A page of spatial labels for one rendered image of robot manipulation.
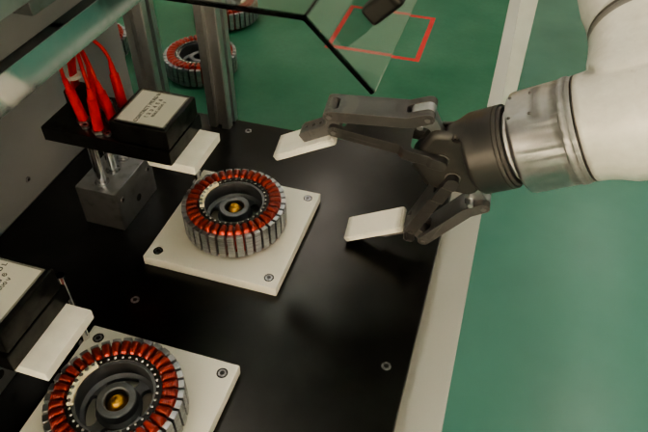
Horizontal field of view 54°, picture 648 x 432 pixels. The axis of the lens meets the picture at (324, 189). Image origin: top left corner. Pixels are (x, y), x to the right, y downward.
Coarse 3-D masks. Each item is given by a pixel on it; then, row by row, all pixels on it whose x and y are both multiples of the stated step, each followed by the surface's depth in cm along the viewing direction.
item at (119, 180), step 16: (128, 160) 73; (144, 160) 73; (112, 176) 71; (128, 176) 71; (144, 176) 74; (80, 192) 70; (96, 192) 69; (112, 192) 69; (128, 192) 71; (144, 192) 74; (96, 208) 71; (112, 208) 70; (128, 208) 72; (112, 224) 72; (128, 224) 73
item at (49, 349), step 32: (0, 256) 49; (0, 288) 47; (32, 288) 47; (64, 288) 50; (0, 320) 44; (32, 320) 47; (64, 320) 49; (0, 352) 45; (32, 352) 47; (64, 352) 48
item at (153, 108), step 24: (144, 96) 65; (168, 96) 65; (192, 96) 65; (48, 120) 66; (72, 120) 66; (120, 120) 62; (144, 120) 62; (168, 120) 62; (192, 120) 66; (72, 144) 66; (96, 144) 64; (120, 144) 63; (144, 144) 63; (168, 144) 62; (192, 144) 66; (216, 144) 67; (96, 168) 68; (168, 168) 64; (192, 168) 63
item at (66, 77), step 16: (80, 64) 60; (112, 64) 65; (64, 80) 62; (96, 80) 62; (112, 80) 65; (80, 96) 67; (96, 96) 66; (80, 112) 65; (96, 112) 63; (112, 112) 65; (96, 128) 64
